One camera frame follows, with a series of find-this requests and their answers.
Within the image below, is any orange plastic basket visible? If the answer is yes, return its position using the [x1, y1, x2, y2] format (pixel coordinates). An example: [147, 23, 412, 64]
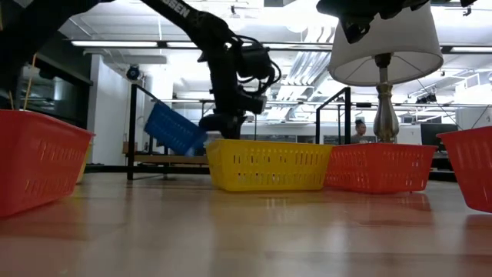
[324, 142, 438, 195]
[436, 125, 492, 214]
[0, 108, 96, 219]

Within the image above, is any white shade silver table lamp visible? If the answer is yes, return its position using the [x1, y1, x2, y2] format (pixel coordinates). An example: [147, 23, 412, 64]
[327, 0, 444, 145]

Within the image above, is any wooden shelf with black frame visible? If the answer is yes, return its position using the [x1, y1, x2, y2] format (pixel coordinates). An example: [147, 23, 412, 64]
[126, 83, 352, 181]

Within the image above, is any black aluminium rig frame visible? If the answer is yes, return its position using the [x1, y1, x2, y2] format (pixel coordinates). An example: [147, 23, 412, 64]
[84, 163, 458, 182]

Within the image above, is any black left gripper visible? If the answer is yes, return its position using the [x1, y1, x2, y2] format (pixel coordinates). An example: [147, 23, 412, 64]
[199, 57, 267, 139]

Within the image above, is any yellow plastic basket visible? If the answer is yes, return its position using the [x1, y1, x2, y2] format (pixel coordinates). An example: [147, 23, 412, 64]
[204, 138, 334, 192]
[75, 141, 95, 185]

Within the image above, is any black computer monitor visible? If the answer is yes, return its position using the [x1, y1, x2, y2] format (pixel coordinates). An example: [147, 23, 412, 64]
[420, 122, 459, 149]

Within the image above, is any blue plastic basket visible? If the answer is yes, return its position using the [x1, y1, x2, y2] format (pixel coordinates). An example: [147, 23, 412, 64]
[143, 101, 209, 157]

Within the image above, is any person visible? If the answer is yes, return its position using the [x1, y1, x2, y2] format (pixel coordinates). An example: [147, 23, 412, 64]
[350, 118, 371, 145]

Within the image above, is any ceiling light strip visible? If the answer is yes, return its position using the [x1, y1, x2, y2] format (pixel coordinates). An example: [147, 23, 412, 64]
[440, 45, 492, 55]
[165, 41, 334, 52]
[70, 39, 159, 48]

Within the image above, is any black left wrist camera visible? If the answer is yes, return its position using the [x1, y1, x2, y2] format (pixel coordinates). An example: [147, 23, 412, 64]
[237, 45, 272, 80]

